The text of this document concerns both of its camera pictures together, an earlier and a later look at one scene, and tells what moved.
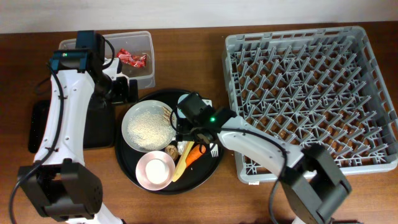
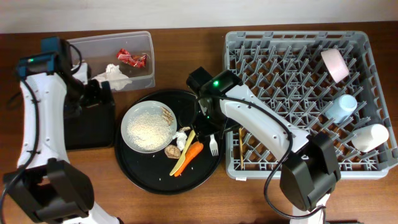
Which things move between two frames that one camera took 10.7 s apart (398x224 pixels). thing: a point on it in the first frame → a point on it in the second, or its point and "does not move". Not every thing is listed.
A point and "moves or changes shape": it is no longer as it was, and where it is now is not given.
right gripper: x=183 y=134 → x=202 y=131
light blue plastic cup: x=180 y=99 → x=341 y=110
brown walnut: x=171 y=150 does not move
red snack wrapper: x=137 y=61 does not move
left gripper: x=122 y=95 → x=94 y=99
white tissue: x=181 y=147 moves or changes shape
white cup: x=157 y=171 → x=368 y=137
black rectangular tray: x=99 y=129 does not move
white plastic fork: x=214 y=150 does not move
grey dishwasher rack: x=311 y=87 does not move
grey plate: x=146 y=126 does not move
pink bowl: x=155 y=170 → x=334 y=64
